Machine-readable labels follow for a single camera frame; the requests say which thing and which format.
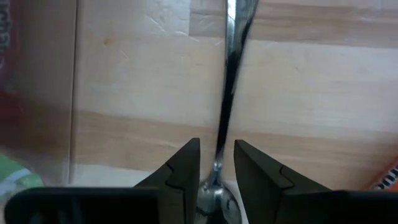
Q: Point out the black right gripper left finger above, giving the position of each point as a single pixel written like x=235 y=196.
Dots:
x=93 y=207

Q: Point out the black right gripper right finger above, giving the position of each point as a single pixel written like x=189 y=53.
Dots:
x=311 y=208

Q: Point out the orange red ramen packet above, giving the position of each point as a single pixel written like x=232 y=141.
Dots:
x=387 y=179

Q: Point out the dark metal spoon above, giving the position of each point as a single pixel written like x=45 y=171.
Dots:
x=228 y=93

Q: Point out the lime chili shrimp ramen packet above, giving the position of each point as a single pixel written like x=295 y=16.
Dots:
x=9 y=109

